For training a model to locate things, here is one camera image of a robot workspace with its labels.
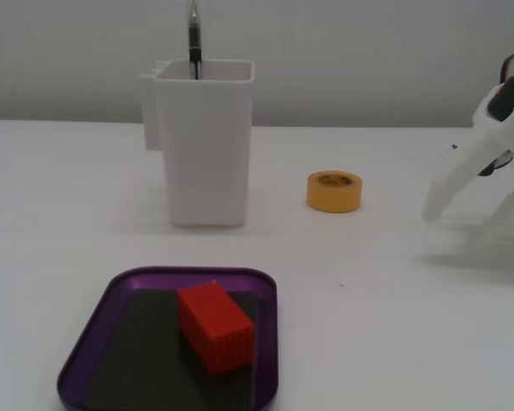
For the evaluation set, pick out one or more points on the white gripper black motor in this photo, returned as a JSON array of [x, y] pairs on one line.
[[493, 137]]

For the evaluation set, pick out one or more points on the red cube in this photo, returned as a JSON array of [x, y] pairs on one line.
[[216, 325]]

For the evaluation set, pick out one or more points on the white pen holder box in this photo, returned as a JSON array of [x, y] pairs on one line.
[[205, 150]]

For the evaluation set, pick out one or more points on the orange tape roll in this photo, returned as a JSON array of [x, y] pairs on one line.
[[334, 197]]

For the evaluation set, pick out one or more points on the black ballpoint pen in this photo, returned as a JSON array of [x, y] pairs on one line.
[[194, 43]]

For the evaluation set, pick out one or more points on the purple tray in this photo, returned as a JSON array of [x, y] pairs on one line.
[[111, 308]]

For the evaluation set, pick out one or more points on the black tray liner mat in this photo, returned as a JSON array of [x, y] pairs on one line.
[[133, 364]]

